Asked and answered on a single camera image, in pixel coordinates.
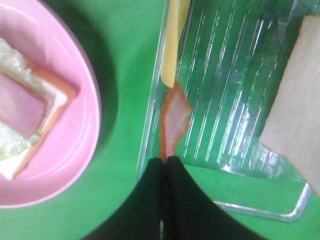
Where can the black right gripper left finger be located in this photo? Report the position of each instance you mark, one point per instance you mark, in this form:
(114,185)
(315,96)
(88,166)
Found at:
(139,216)

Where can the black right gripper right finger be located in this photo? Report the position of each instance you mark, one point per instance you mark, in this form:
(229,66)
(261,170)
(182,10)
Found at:
(192,215)

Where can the bacon strip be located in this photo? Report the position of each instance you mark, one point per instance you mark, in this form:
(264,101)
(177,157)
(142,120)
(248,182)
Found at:
(174,121)
(21,109)

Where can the white bread slice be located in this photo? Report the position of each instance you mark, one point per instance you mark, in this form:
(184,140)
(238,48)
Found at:
(59,94)

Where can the green lettuce leaf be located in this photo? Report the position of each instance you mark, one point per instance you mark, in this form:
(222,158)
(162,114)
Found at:
(14,64)

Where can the yellow cheese slice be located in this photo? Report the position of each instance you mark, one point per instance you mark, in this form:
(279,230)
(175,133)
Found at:
(176,18)

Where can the pink round plate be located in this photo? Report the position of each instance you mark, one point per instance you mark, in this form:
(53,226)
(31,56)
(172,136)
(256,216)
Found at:
(34,29)

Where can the clear right plastic tray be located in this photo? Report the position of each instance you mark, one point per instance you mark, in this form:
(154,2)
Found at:
(231,58)

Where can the green tablecloth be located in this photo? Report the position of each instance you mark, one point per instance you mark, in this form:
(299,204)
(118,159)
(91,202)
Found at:
(121,38)

